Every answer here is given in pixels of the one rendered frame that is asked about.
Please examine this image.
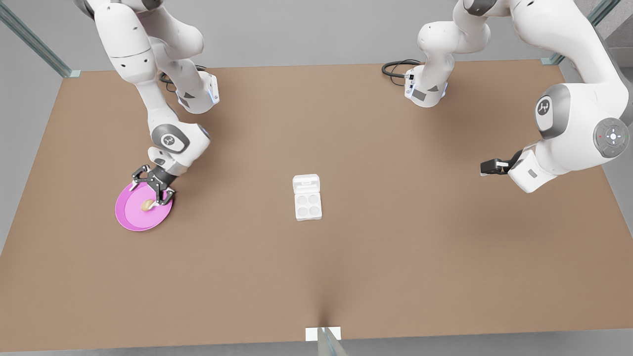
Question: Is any white egg box lid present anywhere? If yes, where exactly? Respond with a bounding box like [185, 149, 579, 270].
[292, 174, 321, 195]

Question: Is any white egg box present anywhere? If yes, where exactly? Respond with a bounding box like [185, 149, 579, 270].
[295, 192, 323, 221]

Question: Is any pink round plate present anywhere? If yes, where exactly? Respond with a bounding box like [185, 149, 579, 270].
[115, 181, 173, 232]

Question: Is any black cable loop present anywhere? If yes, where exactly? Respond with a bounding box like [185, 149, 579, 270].
[159, 65, 207, 93]
[382, 59, 422, 87]

